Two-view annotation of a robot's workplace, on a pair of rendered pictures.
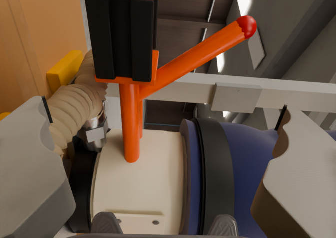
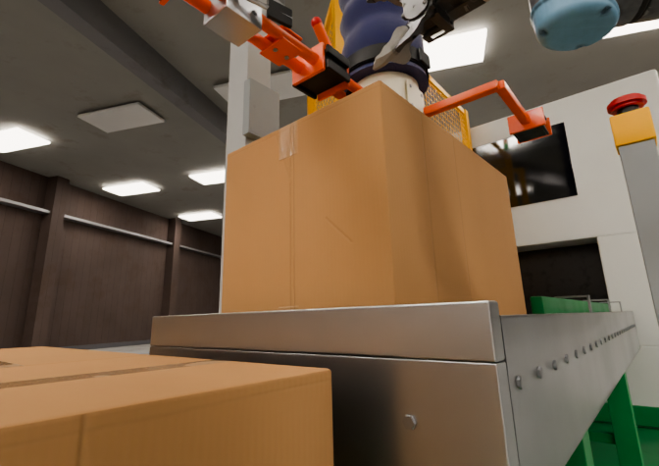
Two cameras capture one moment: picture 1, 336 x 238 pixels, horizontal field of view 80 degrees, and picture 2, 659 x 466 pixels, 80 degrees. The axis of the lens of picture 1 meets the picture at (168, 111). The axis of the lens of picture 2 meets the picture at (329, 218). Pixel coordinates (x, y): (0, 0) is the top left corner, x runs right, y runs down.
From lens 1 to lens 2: 74 cm
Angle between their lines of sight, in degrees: 18
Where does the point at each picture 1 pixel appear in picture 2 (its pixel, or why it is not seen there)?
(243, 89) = (251, 100)
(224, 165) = (376, 47)
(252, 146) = (362, 35)
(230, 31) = (320, 27)
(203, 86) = not seen: hidden behind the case
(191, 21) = (48, 245)
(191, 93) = not seen: hidden behind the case
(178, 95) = not seen: hidden behind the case
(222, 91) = (255, 127)
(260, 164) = (373, 30)
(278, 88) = (247, 60)
